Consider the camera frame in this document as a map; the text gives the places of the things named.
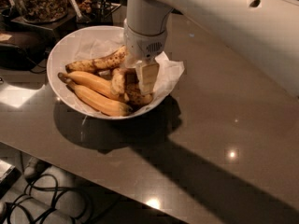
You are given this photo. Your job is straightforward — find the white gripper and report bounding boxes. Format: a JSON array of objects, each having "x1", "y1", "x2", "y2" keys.
[{"x1": 123, "y1": 19, "x2": 167, "y2": 95}]

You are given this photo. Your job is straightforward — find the brown bruised banana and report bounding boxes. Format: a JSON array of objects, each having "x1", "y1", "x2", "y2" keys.
[{"x1": 111, "y1": 67, "x2": 138, "y2": 94}]

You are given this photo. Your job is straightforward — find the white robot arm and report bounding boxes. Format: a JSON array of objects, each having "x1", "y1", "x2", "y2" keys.
[{"x1": 124, "y1": 0, "x2": 299, "y2": 96}]

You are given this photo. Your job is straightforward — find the long spotted banana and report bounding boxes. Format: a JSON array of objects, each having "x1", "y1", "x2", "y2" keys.
[{"x1": 65, "y1": 46, "x2": 128, "y2": 74}]

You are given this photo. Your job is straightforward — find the small spotted banana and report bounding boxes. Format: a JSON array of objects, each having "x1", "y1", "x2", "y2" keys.
[{"x1": 125, "y1": 83, "x2": 152, "y2": 106}]

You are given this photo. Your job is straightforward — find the lower yellow banana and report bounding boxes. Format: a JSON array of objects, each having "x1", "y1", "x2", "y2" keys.
[{"x1": 66, "y1": 81, "x2": 132, "y2": 117}]

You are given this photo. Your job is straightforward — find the yellow banana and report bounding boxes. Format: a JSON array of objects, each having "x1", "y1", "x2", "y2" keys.
[
  {"x1": 66, "y1": 81, "x2": 132, "y2": 117},
  {"x1": 58, "y1": 71, "x2": 121, "y2": 101}
]

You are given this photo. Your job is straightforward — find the white bowl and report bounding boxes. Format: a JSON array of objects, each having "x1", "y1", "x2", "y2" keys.
[{"x1": 47, "y1": 26, "x2": 173, "y2": 119}]

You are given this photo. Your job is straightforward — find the upper yellow banana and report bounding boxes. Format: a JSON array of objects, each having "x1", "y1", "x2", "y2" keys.
[{"x1": 58, "y1": 71, "x2": 121, "y2": 101}]

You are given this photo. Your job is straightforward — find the white paper liner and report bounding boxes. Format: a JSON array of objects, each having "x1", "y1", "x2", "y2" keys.
[{"x1": 59, "y1": 31, "x2": 184, "y2": 119}]

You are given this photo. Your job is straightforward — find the glass jar of nuts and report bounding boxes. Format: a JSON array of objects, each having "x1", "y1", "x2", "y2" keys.
[{"x1": 15, "y1": 0, "x2": 67, "y2": 24}]

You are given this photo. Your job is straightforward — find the dark wooden tray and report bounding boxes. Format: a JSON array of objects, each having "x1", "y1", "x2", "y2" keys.
[{"x1": 10, "y1": 5, "x2": 125, "y2": 44}]

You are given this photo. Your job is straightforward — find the black device on counter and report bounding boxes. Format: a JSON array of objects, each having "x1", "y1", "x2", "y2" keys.
[{"x1": 0, "y1": 43, "x2": 46, "y2": 71}]

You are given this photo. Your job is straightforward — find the black cable on floor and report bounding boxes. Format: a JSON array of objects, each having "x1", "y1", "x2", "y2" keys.
[{"x1": 4, "y1": 173, "x2": 94, "y2": 224}]

